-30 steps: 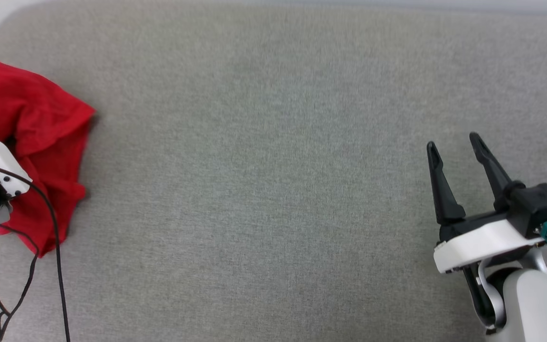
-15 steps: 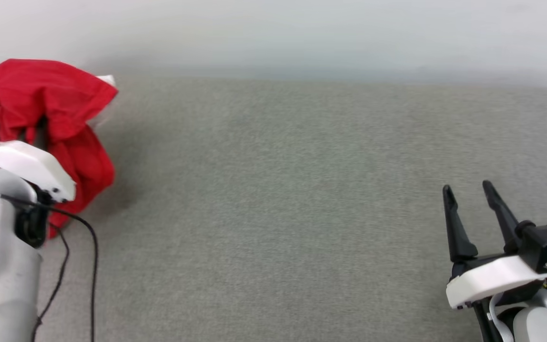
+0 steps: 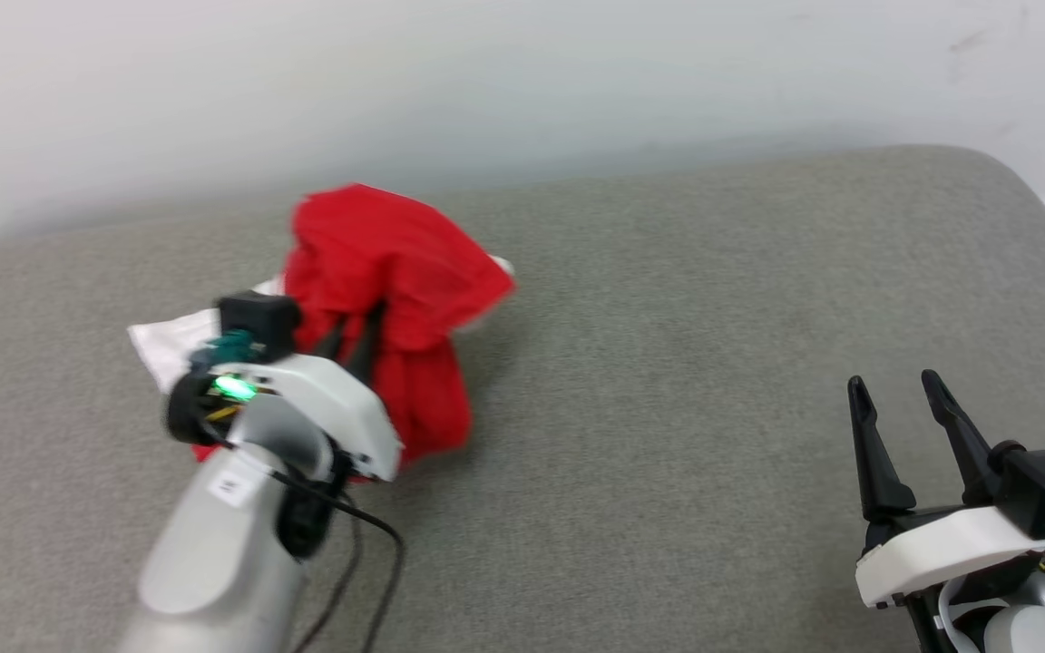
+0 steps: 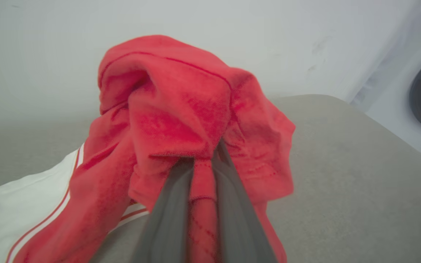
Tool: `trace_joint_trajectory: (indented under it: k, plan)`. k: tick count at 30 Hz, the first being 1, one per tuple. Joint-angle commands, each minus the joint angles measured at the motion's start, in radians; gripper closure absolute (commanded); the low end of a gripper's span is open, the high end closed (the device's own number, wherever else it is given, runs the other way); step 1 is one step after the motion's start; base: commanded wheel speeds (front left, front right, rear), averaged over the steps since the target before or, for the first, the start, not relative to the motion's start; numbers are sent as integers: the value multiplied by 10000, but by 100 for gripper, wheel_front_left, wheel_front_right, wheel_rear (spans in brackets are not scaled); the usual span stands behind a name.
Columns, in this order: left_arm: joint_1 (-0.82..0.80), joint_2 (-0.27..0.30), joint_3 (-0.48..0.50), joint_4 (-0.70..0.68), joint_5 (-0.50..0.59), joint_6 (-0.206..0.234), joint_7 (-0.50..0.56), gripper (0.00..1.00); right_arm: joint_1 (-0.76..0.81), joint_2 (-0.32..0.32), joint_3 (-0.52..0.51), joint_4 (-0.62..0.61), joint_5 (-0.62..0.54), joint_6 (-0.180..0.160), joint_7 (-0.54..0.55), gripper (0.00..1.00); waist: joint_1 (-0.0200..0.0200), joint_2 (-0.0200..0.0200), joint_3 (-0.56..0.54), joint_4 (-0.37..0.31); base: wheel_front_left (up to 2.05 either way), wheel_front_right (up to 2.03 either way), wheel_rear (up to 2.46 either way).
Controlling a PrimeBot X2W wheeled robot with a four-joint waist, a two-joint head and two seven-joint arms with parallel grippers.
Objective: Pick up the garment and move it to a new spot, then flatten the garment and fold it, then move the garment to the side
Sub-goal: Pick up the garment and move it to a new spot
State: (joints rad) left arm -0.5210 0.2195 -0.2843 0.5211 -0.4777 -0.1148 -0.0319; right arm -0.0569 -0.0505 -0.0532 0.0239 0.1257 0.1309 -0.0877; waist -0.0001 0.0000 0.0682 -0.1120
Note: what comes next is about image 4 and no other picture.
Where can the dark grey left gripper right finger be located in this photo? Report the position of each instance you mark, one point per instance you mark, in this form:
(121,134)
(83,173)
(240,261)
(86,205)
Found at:
(236,219)

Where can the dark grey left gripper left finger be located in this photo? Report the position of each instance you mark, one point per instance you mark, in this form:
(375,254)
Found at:
(166,219)

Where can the red and white basketball jersey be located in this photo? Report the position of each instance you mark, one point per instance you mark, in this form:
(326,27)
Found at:
(181,102)

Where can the white washing machine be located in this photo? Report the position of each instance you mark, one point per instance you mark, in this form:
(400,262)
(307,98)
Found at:
(389,117)

